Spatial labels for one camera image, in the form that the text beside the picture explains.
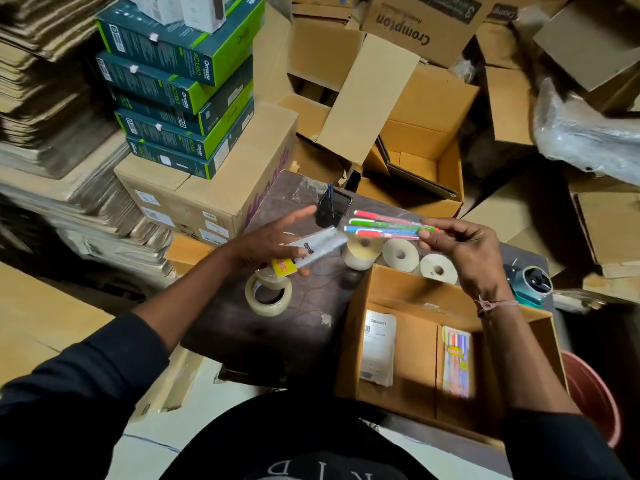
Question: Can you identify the printed brown carton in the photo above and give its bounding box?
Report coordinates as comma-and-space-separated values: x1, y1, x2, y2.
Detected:
361, 0, 496, 69

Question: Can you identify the red plastic bucket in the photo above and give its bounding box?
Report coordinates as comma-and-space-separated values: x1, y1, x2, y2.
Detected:
559, 349, 623, 448

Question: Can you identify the large carton purple print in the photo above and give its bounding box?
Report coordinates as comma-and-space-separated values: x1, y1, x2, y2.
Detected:
113, 101, 299, 245

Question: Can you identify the teal tape dispenser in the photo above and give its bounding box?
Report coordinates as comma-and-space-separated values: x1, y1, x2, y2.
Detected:
503, 264, 553, 309

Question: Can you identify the white label sheet bundle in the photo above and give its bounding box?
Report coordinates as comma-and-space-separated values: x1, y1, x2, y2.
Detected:
359, 309, 397, 387

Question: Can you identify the closed carton blue mark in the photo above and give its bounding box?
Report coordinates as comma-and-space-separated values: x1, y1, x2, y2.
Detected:
289, 0, 361, 21

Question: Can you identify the green pen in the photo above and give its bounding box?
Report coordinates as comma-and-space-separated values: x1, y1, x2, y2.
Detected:
348, 218, 439, 232

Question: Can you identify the open orange carton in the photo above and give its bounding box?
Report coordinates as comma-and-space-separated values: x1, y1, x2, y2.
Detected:
357, 62, 480, 219

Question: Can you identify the tilted brown carton plastic patch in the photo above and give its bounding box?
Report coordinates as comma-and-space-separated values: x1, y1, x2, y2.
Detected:
565, 169, 640, 281

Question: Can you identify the clear pen packet yellow label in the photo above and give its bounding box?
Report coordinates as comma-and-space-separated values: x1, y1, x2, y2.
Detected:
442, 326, 472, 398
271, 227, 349, 279

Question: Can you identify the open pale carton blue mark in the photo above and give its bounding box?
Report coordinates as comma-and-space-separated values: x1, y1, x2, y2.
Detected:
532, 0, 640, 93

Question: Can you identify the person's right hand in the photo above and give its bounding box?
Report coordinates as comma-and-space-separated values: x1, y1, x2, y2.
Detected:
417, 217, 513, 303

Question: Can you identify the pink pen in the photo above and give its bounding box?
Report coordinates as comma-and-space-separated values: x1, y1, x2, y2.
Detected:
353, 209, 423, 228

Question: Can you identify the stack of flattened cardboard sheets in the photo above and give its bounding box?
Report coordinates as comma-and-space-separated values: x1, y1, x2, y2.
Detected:
0, 0, 176, 291

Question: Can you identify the white label roll brown core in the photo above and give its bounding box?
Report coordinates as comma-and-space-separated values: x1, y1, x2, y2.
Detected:
419, 253, 459, 285

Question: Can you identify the small brown carton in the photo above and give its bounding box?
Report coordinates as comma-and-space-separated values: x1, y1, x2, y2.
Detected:
582, 264, 640, 303

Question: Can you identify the small orange carton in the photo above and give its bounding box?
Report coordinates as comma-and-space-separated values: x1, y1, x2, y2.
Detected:
163, 233, 216, 278

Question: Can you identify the person's left hand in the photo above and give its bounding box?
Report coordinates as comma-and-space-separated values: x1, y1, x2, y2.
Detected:
229, 204, 319, 278

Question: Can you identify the clear plastic wrapped bundle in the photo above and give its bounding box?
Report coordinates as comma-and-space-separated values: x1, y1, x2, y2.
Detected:
532, 77, 640, 188

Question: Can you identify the person's left forearm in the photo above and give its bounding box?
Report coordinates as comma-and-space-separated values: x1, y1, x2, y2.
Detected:
0, 244, 246, 480

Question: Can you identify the brown supply box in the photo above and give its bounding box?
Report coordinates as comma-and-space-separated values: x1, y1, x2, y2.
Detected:
333, 264, 569, 448

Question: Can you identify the red pen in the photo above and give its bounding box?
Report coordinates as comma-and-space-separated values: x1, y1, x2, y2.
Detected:
355, 229, 421, 241

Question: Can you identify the yellowish label roll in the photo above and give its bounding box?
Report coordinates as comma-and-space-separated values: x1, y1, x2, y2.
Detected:
341, 234, 385, 271

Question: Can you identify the folded flat brown carton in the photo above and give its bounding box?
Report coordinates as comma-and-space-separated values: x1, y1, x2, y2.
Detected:
459, 169, 576, 278

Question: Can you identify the person's right forearm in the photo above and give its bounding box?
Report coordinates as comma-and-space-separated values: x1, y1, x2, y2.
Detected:
477, 292, 631, 480

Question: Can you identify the pale wrist thread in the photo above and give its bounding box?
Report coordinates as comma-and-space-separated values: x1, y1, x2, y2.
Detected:
475, 296, 521, 317

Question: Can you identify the white product box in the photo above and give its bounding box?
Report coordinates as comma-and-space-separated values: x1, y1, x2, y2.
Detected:
179, 0, 235, 35
122, 0, 183, 25

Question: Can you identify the black printed shirt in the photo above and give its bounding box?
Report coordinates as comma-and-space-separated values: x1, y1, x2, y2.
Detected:
159, 392, 439, 480

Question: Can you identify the flat brown cardboard piece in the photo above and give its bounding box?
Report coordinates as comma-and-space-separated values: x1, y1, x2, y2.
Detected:
485, 64, 536, 145

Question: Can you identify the black mesh pen holder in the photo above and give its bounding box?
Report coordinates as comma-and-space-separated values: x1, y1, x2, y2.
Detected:
315, 187, 353, 229

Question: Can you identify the green teal product box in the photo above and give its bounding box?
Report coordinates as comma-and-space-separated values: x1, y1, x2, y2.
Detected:
125, 114, 255, 181
107, 79, 255, 137
95, 0, 266, 88
115, 97, 255, 161
95, 52, 253, 115

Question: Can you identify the large flat cardboard panel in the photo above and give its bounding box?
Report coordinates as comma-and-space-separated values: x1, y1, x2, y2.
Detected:
0, 262, 201, 421

